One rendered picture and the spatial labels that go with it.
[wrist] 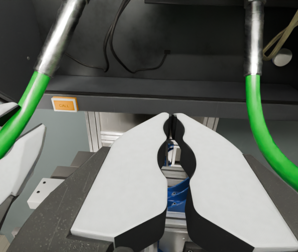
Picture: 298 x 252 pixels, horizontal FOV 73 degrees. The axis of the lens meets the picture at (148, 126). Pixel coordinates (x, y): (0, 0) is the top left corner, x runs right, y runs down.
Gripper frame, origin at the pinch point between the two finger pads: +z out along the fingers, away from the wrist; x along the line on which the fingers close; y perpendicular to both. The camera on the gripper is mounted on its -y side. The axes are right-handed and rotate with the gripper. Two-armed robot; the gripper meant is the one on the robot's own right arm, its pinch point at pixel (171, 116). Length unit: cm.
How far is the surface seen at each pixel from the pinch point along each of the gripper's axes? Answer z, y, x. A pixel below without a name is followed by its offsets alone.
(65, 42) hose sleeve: 8.3, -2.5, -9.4
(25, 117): 3.5, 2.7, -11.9
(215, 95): 31.3, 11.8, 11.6
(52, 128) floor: 123, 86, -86
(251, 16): 14.5, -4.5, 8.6
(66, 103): 26.9, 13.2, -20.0
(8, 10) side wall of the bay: 31.5, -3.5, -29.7
